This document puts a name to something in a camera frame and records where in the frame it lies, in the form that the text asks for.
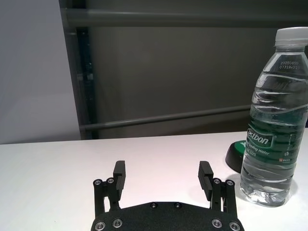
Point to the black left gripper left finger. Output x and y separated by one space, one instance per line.
119 183

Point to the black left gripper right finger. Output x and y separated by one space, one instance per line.
205 180

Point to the green YES button black base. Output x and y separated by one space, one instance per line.
234 156

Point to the clear water bottle green label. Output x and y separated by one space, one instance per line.
274 144

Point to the thin grey horizontal rail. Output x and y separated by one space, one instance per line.
156 119

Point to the dark vertical frame post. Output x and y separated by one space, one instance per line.
84 84

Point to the thick grey horizontal rail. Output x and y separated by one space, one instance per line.
168 18

